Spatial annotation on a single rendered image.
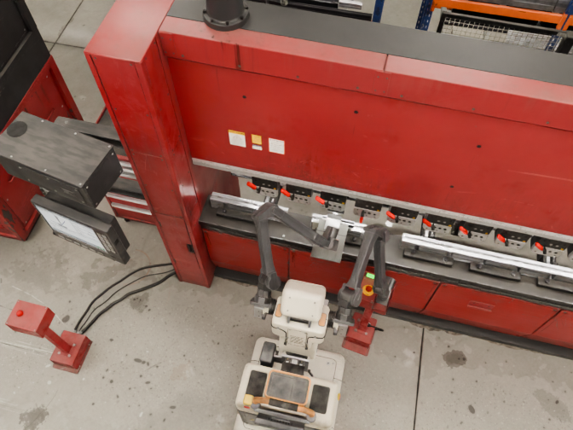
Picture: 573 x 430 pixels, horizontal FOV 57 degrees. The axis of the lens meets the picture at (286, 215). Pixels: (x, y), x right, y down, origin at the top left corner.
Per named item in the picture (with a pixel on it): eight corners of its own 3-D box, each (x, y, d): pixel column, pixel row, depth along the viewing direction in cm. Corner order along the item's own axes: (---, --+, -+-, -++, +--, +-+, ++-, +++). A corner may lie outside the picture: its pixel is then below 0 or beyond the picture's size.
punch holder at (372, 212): (352, 214, 306) (355, 199, 292) (355, 202, 311) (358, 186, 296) (378, 219, 305) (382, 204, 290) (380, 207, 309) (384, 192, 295)
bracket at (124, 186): (73, 209, 311) (69, 203, 305) (91, 177, 323) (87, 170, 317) (136, 223, 307) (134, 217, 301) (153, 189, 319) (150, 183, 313)
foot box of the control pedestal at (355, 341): (340, 346, 386) (342, 341, 375) (351, 316, 398) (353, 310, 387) (367, 357, 382) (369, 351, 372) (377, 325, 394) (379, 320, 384)
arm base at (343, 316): (330, 322, 270) (354, 326, 268) (333, 306, 269) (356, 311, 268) (331, 316, 278) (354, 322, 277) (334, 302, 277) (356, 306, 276)
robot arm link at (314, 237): (259, 210, 272) (271, 213, 263) (265, 200, 273) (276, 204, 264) (314, 245, 297) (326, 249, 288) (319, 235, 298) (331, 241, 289)
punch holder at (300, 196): (285, 200, 311) (286, 184, 297) (289, 188, 315) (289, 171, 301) (310, 205, 309) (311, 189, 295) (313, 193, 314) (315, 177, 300)
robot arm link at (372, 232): (362, 218, 277) (379, 223, 271) (373, 225, 288) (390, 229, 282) (335, 299, 273) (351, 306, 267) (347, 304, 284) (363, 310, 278)
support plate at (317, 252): (309, 256, 313) (310, 256, 312) (319, 219, 326) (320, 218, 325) (339, 263, 311) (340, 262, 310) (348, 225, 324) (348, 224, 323)
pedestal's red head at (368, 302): (354, 304, 333) (357, 293, 317) (361, 282, 340) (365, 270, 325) (384, 315, 329) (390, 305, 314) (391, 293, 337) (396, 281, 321)
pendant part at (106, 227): (55, 235, 291) (28, 200, 260) (68, 218, 297) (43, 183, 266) (125, 265, 282) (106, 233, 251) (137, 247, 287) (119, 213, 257)
